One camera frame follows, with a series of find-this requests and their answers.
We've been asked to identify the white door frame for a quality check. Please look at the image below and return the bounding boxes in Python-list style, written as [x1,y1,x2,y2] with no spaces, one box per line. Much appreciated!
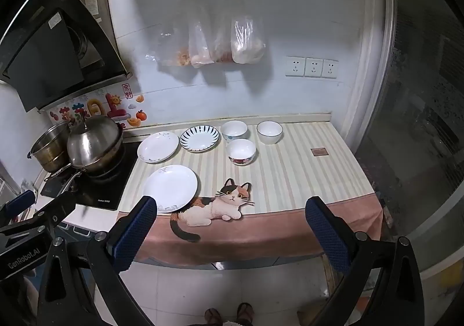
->
[342,0,395,147]

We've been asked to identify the white bowl red pattern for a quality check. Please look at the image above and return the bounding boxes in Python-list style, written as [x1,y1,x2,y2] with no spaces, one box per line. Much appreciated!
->
[226,138,257,167]

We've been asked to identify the person's foot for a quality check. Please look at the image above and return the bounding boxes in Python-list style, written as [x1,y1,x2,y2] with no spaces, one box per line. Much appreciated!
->
[204,307,223,326]
[236,302,255,326]

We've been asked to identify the steel stock pot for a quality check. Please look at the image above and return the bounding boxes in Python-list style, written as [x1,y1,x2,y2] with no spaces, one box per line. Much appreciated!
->
[29,119,72,173]

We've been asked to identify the white wall socket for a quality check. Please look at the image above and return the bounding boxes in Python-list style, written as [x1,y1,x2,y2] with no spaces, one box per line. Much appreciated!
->
[322,59,340,79]
[286,56,306,78]
[304,57,323,79]

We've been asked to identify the steel dome lid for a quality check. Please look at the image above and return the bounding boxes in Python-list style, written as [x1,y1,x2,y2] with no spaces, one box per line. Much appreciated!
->
[67,114,123,167]

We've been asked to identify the small white plate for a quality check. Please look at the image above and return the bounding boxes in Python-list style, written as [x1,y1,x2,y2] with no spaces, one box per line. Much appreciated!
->
[137,131,180,164]

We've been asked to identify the large white plate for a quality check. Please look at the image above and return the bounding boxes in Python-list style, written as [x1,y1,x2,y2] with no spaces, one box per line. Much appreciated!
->
[142,164,199,214]

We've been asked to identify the person's right foot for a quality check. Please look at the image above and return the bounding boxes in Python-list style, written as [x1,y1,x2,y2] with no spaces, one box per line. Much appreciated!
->
[236,302,255,326]

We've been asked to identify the clear plastic bag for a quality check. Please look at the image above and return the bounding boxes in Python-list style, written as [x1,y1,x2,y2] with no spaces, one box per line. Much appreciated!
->
[212,0,235,63]
[146,20,191,68]
[186,0,215,69]
[231,0,267,65]

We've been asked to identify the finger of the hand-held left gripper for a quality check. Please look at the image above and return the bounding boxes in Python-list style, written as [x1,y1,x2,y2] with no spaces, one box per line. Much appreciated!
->
[0,190,37,222]
[22,190,78,231]

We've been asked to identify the black range hood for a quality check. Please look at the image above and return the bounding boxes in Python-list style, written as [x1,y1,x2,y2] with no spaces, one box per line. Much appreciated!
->
[0,0,133,114]

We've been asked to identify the glass sliding door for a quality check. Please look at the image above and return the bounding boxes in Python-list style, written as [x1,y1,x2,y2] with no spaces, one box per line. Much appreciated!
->
[357,0,464,276]

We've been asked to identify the blue striped plate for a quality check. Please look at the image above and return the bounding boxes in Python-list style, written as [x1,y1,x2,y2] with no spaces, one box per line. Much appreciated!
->
[180,125,221,154]

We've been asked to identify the colourful wall stickers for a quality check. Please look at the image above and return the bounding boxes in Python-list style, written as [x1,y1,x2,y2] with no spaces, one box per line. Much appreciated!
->
[49,83,148,130]

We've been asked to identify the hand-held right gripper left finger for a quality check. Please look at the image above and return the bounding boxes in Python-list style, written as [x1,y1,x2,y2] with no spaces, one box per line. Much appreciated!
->
[37,196,158,326]

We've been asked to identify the white bowl blue pattern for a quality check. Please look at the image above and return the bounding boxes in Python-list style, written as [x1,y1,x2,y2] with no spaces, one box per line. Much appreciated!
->
[220,120,249,141]

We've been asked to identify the steel wok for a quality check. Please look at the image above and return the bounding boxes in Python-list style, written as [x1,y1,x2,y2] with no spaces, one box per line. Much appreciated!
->
[43,145,126,198]

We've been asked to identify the white bowl dark rim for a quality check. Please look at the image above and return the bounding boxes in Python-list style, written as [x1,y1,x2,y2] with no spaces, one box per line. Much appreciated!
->
[256,121,284,146]

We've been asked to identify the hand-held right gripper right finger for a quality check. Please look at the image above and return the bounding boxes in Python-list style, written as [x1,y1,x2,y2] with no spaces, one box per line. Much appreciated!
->
[305,196,425,326]

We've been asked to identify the black induction cooktop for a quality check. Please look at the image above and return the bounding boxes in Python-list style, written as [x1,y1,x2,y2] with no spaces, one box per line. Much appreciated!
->
[40,139,144,211]

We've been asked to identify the person's left foot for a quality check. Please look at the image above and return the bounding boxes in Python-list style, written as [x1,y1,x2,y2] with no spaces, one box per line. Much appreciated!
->
[204,307,223,326]

